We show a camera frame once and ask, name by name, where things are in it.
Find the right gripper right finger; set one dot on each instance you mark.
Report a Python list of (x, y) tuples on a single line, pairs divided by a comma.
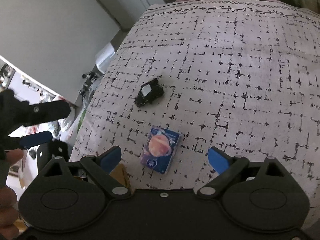
[(231, 170)]

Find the brown cardboard box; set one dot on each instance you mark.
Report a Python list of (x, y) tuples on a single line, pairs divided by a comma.
[(119, 173)]

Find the silver box on floor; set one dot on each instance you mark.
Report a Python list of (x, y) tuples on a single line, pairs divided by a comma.
[(104, 57)]

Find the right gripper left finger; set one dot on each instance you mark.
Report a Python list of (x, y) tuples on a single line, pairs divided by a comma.
[(99, 169)]

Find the person's left hand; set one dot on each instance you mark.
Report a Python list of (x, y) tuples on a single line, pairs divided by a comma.
[(9, 214)]

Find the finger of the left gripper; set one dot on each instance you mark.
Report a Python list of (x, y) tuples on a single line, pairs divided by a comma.
[(29, 141), (46, 112)]

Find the blue tissue pack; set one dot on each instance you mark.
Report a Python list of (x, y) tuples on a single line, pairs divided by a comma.
[(159, 149)]

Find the black fuzzy item white tag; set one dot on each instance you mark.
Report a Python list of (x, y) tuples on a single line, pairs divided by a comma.
[(148, 93)]

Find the white black patterned bedspread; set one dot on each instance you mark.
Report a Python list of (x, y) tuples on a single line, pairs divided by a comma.
[(241, 75)]

